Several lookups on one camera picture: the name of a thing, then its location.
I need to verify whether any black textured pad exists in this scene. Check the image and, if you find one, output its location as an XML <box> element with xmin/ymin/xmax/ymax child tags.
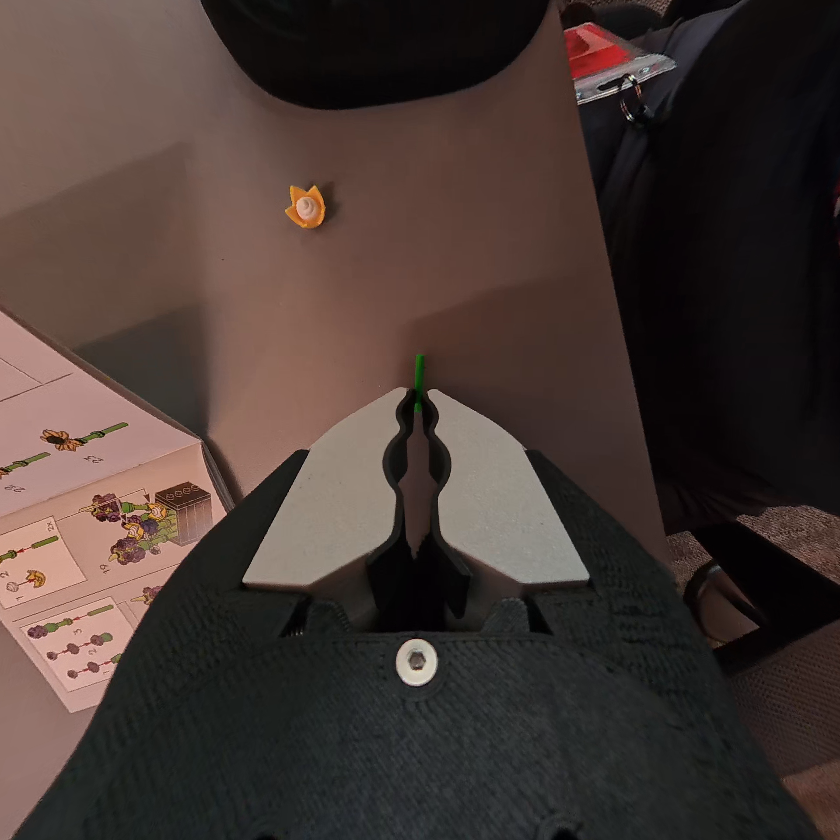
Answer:
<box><xmin>199</xmin><ymin>0</ymin><xmax>553</xmax><ymax>111</ymax></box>

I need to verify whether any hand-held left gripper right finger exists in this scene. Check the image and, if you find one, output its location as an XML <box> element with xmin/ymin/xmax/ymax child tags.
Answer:
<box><xmin>420</xmin><ymin>389</ymin><xmax>590</xmax><ymax>628</ymax></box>

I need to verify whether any yellow lego flower piece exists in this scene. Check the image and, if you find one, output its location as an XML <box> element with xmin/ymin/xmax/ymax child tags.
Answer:
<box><xmin>284</xmin><ymin>183</ymin><xmax>329</xmax><ymax>231</ymax></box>

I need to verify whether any black chair base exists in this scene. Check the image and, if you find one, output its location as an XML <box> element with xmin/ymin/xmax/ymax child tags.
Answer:
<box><xmin>680</xmin><ymin>515</ymin><xmax>840</xmax><ymax>678</ymax></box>

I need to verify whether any red pouch with key ring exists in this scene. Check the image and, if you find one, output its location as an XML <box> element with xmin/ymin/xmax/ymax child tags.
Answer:
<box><xmin>562</xmin><ymin>19</ymin><xmax>678</xmax><ymax>127</ymax></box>

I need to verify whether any lego instruction booklet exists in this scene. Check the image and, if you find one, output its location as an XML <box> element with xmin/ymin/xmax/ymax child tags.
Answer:
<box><xmin>0</xmin><ymin>308</ymin><xmax>240</xmax><ymax>718</ymax></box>

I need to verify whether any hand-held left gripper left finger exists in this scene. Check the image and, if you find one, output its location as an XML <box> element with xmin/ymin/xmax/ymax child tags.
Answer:
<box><xmin>243</xmin><ymin>388</ymin><xmax>408</xmax><ymax>628</ymax></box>

